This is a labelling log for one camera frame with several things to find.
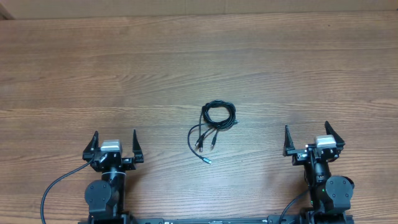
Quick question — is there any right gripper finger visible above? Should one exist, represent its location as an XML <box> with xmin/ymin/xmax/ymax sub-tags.
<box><xmin>325</xmin><ymin>121</ymin><xmax>345</xmax><ymax>149</ymax></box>
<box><xmin>283</xmin><ymin>124</ymin><xmax>295</xmax><ymax>156</ymax></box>

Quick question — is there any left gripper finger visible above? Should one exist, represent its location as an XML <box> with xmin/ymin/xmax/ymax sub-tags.
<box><xmin>132</xmin><ymin>129</ymin><xmax>143</xmax><ymax>159</ymax></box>
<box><xmin>83</xmin><ymin>131</ymin><xmax>99</xmax><ymax>153</ymax></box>

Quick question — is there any black cable bundle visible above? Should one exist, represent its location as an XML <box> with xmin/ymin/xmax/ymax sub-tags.
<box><xmin>187</xmin><ymin>99</ymin><xmax>239</xmax><ymax>165</ymax></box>

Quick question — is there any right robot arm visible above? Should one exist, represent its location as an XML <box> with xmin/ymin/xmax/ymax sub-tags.
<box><xmin>279</xmin><ymin>121</ymin><xmax>354</xmax><ymax>223</ymax></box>

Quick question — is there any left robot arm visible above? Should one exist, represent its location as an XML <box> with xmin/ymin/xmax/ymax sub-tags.
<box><xmin>82</xmin><ymin>131</ymin><xmax>144</xmax><ymax>223</ymax></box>

